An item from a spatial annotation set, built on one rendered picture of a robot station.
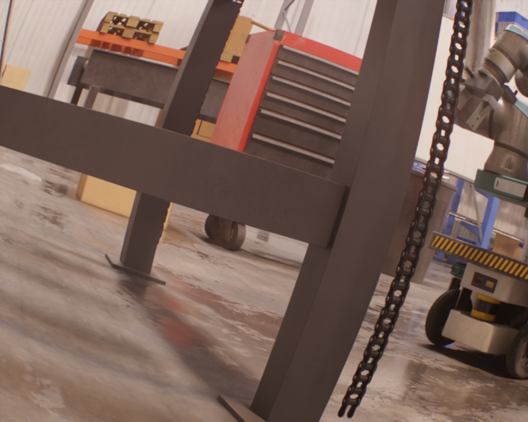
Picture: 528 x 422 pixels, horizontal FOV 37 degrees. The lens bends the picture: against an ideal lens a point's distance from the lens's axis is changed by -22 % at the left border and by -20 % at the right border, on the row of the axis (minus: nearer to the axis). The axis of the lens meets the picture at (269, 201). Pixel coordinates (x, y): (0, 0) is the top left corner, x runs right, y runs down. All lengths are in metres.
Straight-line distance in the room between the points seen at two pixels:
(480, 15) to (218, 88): 4.50
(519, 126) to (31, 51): 9.67
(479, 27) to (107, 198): 1.90
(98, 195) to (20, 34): 8.09
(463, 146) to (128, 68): 2.54
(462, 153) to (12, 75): 5.33
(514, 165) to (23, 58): 9.70
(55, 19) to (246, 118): 8.11
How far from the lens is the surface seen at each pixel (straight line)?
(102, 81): 6.73
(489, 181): 2.63
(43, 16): 11.77
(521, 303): 2.35
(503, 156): 2.62
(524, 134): 2.64
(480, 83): 2.02
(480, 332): 2.34
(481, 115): 1.96
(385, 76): 1.16
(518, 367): 2.26
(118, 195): 3.83
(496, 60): 2.03
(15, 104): 1.07
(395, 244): 5.42
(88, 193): 3.81
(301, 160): 3.93
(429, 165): 1.15
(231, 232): 3.94
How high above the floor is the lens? 0.32
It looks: 1 degrees down
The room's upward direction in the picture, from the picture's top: 17 degrees clockwise
